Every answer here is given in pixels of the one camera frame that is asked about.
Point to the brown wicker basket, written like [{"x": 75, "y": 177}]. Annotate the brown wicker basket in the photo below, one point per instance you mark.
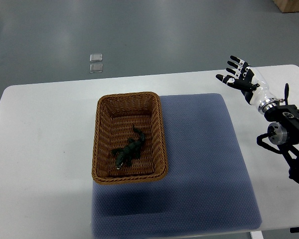
[{"x": 120, "y": 117}]

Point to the dark green toy crocodile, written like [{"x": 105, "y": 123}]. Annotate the dark green toy crocodile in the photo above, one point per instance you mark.
[{"x": 124, "y": 155}]

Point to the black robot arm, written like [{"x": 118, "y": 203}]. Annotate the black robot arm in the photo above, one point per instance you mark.
[{"x": 282, "y": 135}]

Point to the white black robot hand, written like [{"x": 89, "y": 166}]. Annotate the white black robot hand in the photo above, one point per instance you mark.
[{"x": 247, "y": 79}]

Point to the upper floor socket plate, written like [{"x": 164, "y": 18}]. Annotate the upper floor socket plate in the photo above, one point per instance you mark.
[{"x": 96, "y": 57}]

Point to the wooden box corner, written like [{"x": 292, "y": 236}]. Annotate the wooden box corner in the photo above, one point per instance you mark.
[{"x": 287, "y": 6}]

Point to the blue-grey textured mat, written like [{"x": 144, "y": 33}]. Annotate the blue-grey textured mat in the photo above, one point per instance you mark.
[{"x": 207, "y": 188}]

